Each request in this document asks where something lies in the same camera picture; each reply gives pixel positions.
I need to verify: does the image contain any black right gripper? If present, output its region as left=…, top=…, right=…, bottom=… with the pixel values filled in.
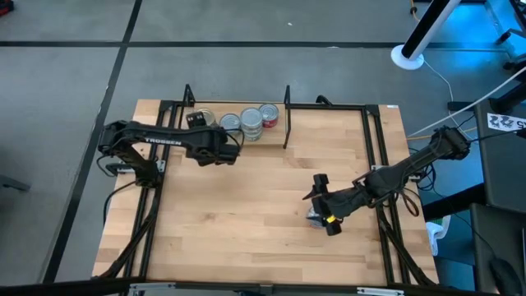
left=302, top=187, right=371, bottom=238

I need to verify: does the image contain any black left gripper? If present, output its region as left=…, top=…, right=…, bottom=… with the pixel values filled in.
left=187, top=132, right=242, bottom=168

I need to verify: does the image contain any olive green tuna can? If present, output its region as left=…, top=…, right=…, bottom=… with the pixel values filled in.
left=219, top=113, right=242, bottom=133

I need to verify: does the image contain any white cloth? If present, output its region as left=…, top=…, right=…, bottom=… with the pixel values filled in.
left=425, top=215, right=452, bottom=257

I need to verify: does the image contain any white round pole base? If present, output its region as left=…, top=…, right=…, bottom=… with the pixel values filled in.
left=390, top=44, right=426, bottom=71

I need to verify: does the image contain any black desk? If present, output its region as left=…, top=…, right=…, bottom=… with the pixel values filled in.
left=474, top=98, right=526, bottom=215

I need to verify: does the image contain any black computer mouse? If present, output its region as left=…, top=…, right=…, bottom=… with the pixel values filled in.
left=488, top=257, right=524, bottom=295

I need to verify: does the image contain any white marker paper sheet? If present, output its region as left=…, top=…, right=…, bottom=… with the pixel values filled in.
left=486, top=112, right=526, bottom=132

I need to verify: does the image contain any black and white pole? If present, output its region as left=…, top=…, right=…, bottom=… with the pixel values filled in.
left=400, top=0, right=464, bottom=61

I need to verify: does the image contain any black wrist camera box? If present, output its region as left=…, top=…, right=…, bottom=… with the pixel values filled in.
left=185, top=110, right=206, bottom=129

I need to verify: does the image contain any black metal frame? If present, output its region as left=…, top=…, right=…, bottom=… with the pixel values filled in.
left=182, top=83, right=197, bottom=109

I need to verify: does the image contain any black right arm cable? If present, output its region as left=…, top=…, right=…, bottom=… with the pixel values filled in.
left=396, top=158, right=436, bottom=218

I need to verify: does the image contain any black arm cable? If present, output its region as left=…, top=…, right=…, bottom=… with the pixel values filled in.
left=396, top=158, right=436, bottom=218
left=95, top=154, right=139, bottom=225

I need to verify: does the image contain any black table edge frame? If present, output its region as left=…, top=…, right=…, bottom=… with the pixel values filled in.
left=92, top=96, right=439, bottom=289

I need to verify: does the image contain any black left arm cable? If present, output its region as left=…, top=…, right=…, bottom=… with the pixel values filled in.
left=95, top=154, right=139, bottom=225

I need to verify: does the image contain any thin white cable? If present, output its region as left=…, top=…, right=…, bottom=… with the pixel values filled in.
left=422, top=59, right=455, bottom=106

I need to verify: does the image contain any thick white cable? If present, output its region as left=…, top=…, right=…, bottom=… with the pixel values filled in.
left=406, top=65, right=526, bottom=139

